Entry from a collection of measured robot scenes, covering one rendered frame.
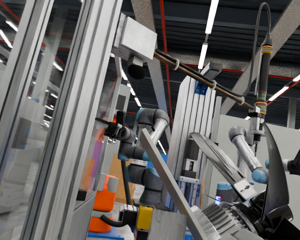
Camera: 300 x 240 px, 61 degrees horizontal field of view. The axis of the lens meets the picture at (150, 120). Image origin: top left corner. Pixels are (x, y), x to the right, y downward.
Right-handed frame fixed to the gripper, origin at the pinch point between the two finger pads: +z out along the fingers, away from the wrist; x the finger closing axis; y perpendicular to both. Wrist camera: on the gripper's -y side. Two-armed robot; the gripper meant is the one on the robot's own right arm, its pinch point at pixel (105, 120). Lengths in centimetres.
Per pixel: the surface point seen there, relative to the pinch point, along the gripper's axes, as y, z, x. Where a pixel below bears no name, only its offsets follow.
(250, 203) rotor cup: 15, 17, -74
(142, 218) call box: 39, -7, -32
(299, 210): 16, -213, -131
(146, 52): -13, 59, -42
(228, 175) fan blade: 8, 18, -65
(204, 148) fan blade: 2, 20, -55
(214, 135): -33, -171, -29
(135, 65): -10, 59, -40
